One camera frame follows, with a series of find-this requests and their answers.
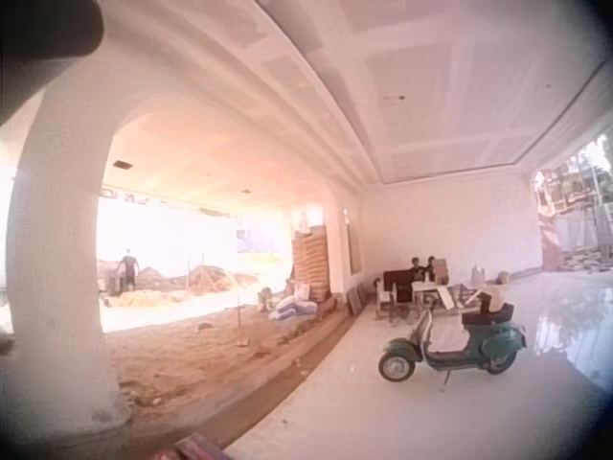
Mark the heap of white bags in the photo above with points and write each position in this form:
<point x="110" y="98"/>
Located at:
<point x="292" y="306"/>

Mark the leaning grey tile slabs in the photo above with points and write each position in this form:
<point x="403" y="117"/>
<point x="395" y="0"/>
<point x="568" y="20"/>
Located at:
<point x="359" y="298"/>

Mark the wooden folding chair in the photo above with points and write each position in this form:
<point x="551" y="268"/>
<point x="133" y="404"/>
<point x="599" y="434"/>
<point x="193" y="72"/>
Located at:
<point x="384" y="297"/>

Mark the heap of sand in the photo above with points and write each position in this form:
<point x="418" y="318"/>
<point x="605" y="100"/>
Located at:
<point x="211" y="277"/>

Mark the black chair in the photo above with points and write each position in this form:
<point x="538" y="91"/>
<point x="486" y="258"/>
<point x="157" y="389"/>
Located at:
<point x="397" y="287"/>

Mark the upright wooden stick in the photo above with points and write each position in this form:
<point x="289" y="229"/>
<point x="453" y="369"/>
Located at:
<point x="241" y="318"/>

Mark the white table with items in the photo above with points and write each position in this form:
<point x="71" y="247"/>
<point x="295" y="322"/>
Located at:
<point x="443" y="290"/>

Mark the green motor scooter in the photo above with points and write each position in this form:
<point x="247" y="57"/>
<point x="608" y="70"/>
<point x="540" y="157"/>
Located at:
<point x="483" y="338"/>

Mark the red object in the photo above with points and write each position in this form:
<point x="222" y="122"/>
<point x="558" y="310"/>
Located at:
<point x="191" y="449"/>

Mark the white round column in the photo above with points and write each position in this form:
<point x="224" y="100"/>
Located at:
<point x="57" y="268"/>

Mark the pile of rubble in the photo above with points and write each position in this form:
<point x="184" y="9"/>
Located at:
<point x="582" y="262"/>

